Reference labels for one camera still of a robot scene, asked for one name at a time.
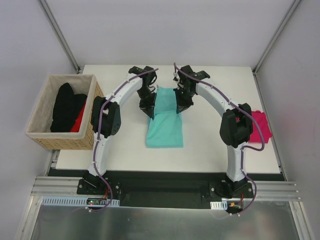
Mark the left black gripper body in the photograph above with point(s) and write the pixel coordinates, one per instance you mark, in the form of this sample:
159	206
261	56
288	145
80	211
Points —
147	106

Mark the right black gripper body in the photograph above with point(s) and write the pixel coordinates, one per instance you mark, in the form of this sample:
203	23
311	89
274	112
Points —
183	105

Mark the teal t-shirt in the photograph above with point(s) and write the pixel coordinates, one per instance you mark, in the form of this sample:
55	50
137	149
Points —
165	130

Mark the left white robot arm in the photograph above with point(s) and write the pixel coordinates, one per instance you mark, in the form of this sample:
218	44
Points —
106	114

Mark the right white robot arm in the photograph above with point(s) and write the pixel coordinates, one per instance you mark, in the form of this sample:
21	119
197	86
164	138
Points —
236	123

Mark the red garment in basket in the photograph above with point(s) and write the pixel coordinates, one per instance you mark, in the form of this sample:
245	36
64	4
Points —
77	124

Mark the black garment in basket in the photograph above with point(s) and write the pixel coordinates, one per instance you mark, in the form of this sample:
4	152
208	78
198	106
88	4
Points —
66	109

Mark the pink folded t-shirt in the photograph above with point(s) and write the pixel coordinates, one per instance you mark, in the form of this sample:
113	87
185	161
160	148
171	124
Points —
261	120

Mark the wicker laundry basket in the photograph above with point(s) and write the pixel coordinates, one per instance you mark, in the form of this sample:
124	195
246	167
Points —
38	127

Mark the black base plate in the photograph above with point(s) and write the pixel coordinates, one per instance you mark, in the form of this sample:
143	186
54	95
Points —
178	190

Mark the left aluminium corner post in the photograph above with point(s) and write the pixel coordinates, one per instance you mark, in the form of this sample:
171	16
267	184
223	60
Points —
59	34

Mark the aluminium corner post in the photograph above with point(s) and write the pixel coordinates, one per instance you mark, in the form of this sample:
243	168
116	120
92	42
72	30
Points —
59	34
276	35

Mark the right white cable duct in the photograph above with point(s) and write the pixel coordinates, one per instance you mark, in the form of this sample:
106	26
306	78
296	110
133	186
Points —
219	205

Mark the white cable duct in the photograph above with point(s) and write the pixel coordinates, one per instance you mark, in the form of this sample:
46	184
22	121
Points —
219	205
70	201

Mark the aluminium rail frame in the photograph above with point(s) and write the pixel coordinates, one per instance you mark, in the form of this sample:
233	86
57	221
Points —
67	186

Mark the right aluminium corner post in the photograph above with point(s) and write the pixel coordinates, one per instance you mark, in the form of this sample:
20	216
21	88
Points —
276	35

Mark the left white cable duct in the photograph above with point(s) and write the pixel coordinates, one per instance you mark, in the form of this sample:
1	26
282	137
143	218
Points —
70	201

